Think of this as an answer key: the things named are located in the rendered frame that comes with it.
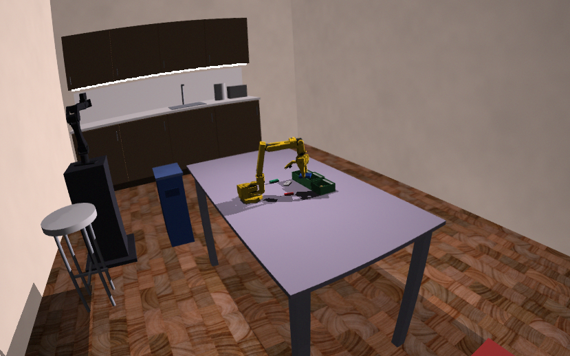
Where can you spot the green bin rack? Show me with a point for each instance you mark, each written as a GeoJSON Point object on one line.
{"type": "Point", "coordinates": [314, 182]}

